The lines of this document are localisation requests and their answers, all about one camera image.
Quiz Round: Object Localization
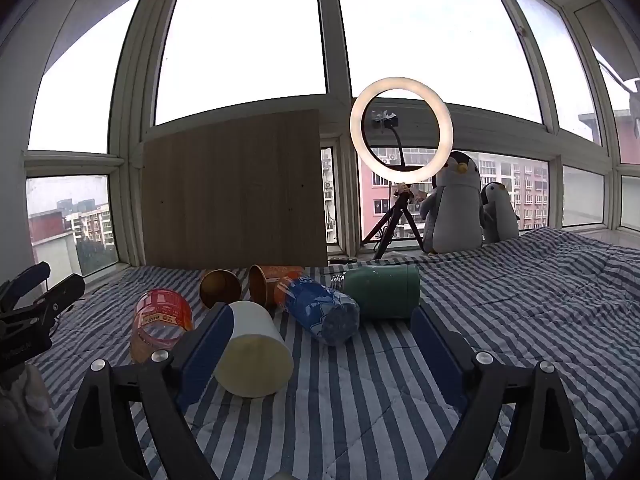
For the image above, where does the transparent red plastic cup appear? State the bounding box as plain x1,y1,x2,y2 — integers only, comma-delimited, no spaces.
130,288,194,364

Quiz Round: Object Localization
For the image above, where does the black phone holder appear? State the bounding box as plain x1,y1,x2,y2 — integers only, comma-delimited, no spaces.
370,110,409,167

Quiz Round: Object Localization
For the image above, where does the striped blanket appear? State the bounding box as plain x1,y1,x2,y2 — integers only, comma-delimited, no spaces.
25,226,640,480

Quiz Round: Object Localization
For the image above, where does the white cup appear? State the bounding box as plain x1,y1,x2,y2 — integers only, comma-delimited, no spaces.
214,300,295,399

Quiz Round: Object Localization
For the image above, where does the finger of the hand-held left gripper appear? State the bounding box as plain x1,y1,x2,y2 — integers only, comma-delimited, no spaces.
27,273,86,333
0,261,52,312

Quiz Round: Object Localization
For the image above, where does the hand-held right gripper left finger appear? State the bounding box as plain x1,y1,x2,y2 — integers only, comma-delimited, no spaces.
55,302,236,480

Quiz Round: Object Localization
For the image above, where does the wooden board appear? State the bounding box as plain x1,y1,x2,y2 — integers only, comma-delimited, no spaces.
141,108,330,269

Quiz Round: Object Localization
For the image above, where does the ring light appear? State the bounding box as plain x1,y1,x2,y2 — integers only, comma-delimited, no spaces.
349,76,455,185

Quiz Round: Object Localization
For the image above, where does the black tripod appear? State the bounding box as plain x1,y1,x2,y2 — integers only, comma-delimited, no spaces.
361,182,426,261

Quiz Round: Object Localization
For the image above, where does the orange paper cup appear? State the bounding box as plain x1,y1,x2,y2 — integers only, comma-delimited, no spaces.
248,264,306,309

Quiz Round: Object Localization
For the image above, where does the green thermos bottle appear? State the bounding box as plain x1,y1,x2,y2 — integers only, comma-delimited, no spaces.
341,264,421,319

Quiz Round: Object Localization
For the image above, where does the large penguin plush toy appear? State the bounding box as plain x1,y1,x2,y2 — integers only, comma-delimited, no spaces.
419,151,486,254

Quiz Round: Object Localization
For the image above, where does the small brown paper cup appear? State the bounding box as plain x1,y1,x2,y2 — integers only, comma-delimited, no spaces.
199,269,243,309

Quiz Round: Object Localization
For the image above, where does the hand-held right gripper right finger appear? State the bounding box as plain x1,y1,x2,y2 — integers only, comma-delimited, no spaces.
410,304,588,480

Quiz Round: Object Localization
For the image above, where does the small penguin plush toy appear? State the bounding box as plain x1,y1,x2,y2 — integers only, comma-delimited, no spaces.
480,181,521,244

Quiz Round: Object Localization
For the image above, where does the white window frame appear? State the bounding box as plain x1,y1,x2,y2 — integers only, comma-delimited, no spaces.
0,0,640,273

